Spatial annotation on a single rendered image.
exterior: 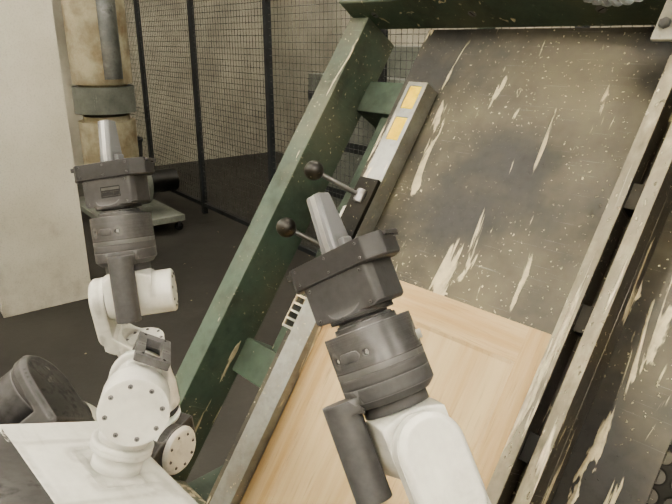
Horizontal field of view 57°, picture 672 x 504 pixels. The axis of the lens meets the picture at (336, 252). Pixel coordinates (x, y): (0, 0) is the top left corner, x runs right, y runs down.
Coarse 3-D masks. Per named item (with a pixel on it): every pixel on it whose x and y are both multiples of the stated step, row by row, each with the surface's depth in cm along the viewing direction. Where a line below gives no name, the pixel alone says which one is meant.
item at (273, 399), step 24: (432, 96) 123; (408, 120) 120; (384, 144) 122; (408, 144) 121; (384, 168) 119; (384, 192) 120; (288, 336) 118; (312, 336) 115; (288, 360) 116; (288, 384) 114; (264, 408) 115; (264, 432) 113; (240, 456) 114; (240, 480) 112
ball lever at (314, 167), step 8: (312, 160) 115; (304, 168) 115; (312, 168) 114; (320, 168) 115; (312, 176) 115; (320, 176) 115; (328, 176) 116; (336, 184) 117; (344, 184) 118; (352, 192) 118; (360, 192) 118; (360, 200) 118
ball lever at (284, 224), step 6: (282, 222) 113; (288, 222) 113; (294, 222) 114; (276, 228) 114; (282, 228) 113; (288, 228) 113; (294, 228) 114; (282, 234) 114; (288, 234) 113; (294, 234) 115; (300, 234) 115; (306, 240) 116; (312, 240) 116; (318, 246) 116
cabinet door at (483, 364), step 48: (432, 336) 102; (480, 336) 96; (528, 336) 91; (336, 384) 110; (432, 384) 98; (480, 384) 93; (528, 384) 89; (288, 432) 112; (480, 432) 91; (288, 480) 108; (336, 480) 102
